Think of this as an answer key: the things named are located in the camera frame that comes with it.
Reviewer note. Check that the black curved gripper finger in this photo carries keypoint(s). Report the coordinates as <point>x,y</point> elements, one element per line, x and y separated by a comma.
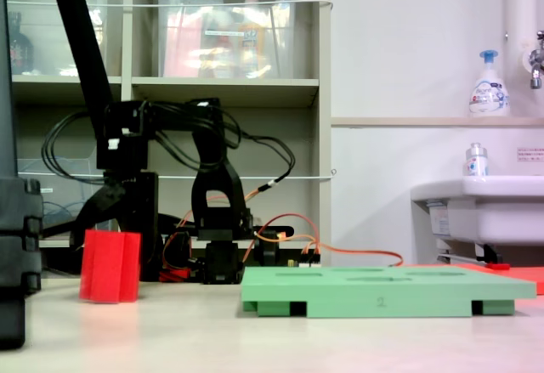
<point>95,207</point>

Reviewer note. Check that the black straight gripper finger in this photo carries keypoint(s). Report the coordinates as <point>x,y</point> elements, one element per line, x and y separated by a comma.
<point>144,194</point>

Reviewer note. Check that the red cross columnar block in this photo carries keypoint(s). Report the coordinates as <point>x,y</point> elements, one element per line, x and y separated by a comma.
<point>106,267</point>

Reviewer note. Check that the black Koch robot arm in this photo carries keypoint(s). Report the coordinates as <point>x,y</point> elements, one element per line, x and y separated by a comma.
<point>212,152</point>

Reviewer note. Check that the clear plastic box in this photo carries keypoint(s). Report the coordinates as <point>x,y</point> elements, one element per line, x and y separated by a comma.
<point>51,194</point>

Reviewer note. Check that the thin black tripod brace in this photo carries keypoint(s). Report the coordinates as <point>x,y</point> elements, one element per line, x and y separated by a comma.
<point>55,230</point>

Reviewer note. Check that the black tripod leg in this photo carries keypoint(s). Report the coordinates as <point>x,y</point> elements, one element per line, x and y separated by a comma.
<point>17,241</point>
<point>81,37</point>

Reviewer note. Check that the pink packaged item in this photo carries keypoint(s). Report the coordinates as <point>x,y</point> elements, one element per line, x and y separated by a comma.
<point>180,50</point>

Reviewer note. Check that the beige shelf unit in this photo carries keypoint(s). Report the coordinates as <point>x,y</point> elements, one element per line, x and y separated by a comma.
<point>225,88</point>

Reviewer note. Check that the dark glass bottle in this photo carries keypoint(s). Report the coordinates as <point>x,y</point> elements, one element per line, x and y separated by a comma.
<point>20,50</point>

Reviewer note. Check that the yellow bottle pink cap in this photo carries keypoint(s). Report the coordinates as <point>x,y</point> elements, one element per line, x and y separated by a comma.
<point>251,46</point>

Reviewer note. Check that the circuit board with connectors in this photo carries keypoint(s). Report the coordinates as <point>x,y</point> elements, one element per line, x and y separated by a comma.
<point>310,260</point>

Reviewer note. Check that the large clear plastic bin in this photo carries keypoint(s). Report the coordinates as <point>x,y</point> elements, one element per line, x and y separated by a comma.
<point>280,50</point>

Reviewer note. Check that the green shape sorting board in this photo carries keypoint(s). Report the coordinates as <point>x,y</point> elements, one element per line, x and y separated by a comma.
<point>361,292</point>

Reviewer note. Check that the sink sticker label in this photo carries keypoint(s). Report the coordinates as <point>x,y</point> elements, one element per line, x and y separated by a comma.
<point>440,220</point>

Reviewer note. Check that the small clear bottle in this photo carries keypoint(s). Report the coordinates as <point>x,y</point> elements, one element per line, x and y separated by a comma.
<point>476,162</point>

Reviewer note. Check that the white sink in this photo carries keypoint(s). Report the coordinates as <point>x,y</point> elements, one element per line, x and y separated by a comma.
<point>489,211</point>

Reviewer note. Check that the white soap pump bottle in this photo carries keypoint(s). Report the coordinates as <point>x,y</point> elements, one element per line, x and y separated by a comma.
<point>489,97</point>

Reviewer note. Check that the small red bar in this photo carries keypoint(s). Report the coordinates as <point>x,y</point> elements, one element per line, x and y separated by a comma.
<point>498,266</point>

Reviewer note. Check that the metal faucet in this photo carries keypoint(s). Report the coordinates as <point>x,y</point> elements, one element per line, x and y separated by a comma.
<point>536,67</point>

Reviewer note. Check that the black sink bracket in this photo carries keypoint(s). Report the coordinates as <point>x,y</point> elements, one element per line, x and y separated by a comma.
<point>491,256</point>

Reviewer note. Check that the red text wall sign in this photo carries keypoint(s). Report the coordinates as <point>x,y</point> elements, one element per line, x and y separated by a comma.
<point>531,154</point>

